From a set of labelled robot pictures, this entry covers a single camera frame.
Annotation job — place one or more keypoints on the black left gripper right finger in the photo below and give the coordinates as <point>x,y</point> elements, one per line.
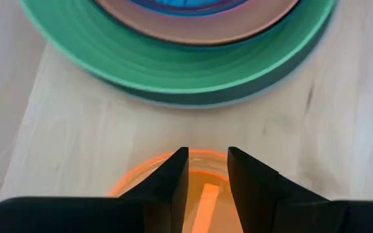
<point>263,200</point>

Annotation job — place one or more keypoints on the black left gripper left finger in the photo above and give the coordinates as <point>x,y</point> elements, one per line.
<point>154,207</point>

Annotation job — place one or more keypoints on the pink translucent plastic plate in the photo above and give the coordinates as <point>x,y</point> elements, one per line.
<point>202,30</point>

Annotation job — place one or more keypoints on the bright blue plastic plate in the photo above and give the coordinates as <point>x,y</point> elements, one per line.
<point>189,2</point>

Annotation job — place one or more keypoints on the orange translucent plastic plate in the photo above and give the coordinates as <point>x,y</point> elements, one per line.
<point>207,207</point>

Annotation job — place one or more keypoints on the green plastic plate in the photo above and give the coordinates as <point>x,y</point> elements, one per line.
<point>160,69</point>

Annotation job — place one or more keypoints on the dark teal bowl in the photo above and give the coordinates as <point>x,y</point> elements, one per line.
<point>189,11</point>

